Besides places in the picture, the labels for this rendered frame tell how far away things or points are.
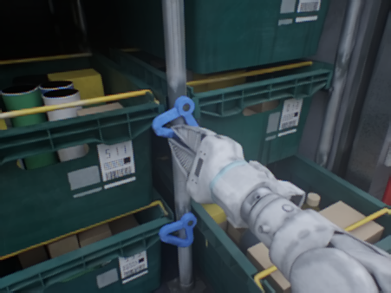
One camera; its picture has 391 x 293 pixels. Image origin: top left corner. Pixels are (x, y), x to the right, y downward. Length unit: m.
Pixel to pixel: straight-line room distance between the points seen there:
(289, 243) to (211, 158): 0.16
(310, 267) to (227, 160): 0.17
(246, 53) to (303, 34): 0.15
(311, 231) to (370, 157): 0.56
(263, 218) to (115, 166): 0.34
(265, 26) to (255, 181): 0.39
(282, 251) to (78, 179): 0.39
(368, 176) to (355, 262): 0.60
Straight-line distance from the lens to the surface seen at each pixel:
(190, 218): 0.68
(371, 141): 0.84
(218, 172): 0.39
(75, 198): 0.62
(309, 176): 0.93
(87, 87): 0.87
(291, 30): 0.73
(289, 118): 0.80
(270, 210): 0.34
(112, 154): 0.58
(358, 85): 0.84
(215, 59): 0.62
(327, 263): 0.29
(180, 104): 0.53
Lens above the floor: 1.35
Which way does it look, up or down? 28 degrees down
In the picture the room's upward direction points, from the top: 1 degrees counter-clockwise
